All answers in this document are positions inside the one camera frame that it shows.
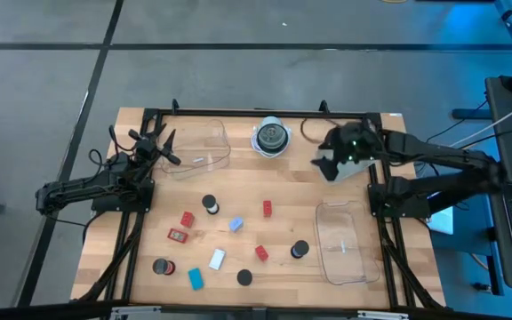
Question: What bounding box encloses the black aluminium table frame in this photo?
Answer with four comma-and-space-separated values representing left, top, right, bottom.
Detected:
76, 98, 446, 312

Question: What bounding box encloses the red digital clock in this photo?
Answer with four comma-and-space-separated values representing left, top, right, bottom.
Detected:
166, 228, 189, 244

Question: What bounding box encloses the white sand hourglass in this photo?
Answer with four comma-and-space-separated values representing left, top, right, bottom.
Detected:
201, 194, 220, 216

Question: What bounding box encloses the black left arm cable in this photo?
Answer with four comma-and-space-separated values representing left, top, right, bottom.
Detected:
87, 124, 150, 179

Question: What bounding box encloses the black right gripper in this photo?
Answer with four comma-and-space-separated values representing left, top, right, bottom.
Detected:
311, 122, 384, 183

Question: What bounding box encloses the white coiled cable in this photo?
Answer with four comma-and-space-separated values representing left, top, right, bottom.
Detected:
250, 124, 292, 160

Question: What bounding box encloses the teal digital clock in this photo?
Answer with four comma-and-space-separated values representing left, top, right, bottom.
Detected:
187, 267, 205, 292

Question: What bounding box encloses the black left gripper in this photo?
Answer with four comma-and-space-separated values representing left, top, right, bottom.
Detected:
127, 123, 182, 166

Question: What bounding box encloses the red sand hourglass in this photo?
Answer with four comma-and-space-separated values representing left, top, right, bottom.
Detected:
151, 257, 177, 276

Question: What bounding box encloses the clear plastic bin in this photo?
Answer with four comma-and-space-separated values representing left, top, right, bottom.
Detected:
160, 117, 233, 181
313, 199, 381, 286

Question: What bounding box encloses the white box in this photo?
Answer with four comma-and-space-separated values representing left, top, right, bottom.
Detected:
427, 205, 455, 236

